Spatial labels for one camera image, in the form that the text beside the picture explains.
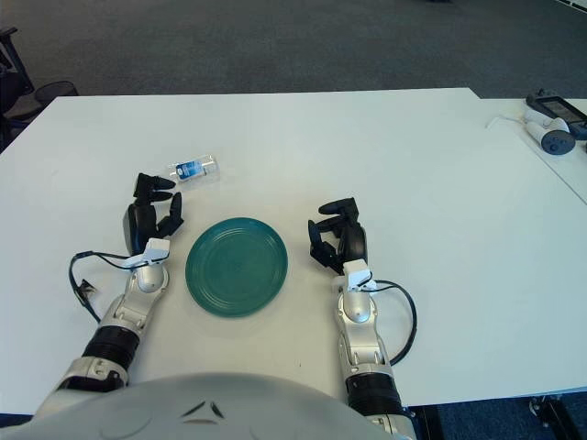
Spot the green round plate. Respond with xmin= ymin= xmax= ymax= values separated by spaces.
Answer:
xmin=184 ymin=216 xmax=290 ymax=317

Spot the white grey VR controller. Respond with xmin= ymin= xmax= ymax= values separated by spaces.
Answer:
xmin=524 ymin=108 xmax=577 ymax=157

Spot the grey robot torso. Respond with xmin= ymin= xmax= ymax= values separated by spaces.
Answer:
xmin=0 ymin=371 xmax=409 ymax=440

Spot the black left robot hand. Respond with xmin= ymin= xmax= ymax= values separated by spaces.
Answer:
xmin=121 ymin=171 xmax=185 ymax=256

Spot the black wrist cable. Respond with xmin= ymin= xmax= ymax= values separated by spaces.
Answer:
xmin=366 ymin=279 xmax=418 ymax=368
xmin=68 ymin=249 xmax=148 ymax=325

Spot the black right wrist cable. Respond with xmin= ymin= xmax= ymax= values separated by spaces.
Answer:
xmin=366 ymin=279 xmax=418 ymax=368

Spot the clear plastic water bottle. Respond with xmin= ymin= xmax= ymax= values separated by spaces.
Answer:
xmin=165 ymin=154 xmax=221 ymax=183

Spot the black mesh waste bin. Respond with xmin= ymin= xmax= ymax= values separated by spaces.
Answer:
xmin=34 ymin=81 xmax=80 ymax=109

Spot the black office chair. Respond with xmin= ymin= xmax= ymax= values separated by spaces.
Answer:
xmin=0 ymin=27 xmax=42 ymax=152

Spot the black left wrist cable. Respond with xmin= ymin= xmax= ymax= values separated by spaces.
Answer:
xmin=68 ymin=249 xmax=148 ymax=325

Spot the black table leg frame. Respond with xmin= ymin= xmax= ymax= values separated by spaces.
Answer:
xmin=412 ymin=405 xmax=444 ymax=440
xmin=526 ymin=396 xmax=587 ymax=440

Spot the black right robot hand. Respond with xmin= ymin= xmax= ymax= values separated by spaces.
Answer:
xmin=307 ymin=196 xmax=368 ymax=276

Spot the black handheld screen controller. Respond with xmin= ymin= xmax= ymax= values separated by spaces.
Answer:
xmin=526 ymin=89 xmax=587 ymax=137

